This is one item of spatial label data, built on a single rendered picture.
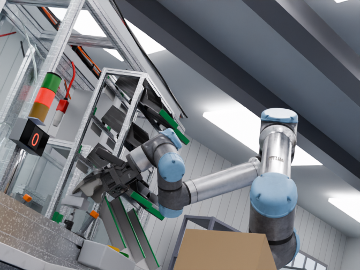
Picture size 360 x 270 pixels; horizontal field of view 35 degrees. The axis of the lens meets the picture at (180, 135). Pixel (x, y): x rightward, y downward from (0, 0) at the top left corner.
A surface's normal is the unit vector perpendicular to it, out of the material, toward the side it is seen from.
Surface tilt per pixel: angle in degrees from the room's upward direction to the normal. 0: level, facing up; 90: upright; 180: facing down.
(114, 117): 90
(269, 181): 58
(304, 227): 90
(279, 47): 180
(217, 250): 90
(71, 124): 90
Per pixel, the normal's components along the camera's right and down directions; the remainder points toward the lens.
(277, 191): -0.04, -0.81
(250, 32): -0.29, 0.90
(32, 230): 0.91, 0.16
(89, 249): -0.30, -0.41
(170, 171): 0.26, 0.45
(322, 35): 0.66, -0.06
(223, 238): -0.74, -0.43
